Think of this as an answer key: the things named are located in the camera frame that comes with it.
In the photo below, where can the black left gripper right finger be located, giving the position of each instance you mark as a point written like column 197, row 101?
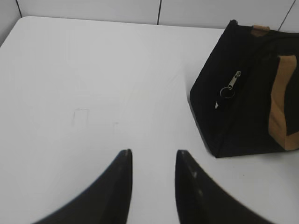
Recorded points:
column 200, row 200

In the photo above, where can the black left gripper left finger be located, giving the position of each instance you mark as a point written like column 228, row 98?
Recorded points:
column 106, row 201

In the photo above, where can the black canvas tote bag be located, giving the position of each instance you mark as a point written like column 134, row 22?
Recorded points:
column 263, row 115

